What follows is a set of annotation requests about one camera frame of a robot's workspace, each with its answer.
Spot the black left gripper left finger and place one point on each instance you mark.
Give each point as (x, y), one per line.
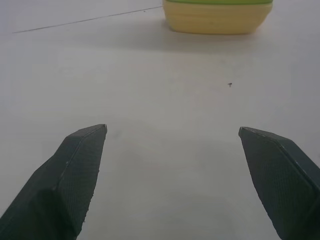
(62, 180)

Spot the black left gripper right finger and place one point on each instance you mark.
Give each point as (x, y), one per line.
(282, 180)

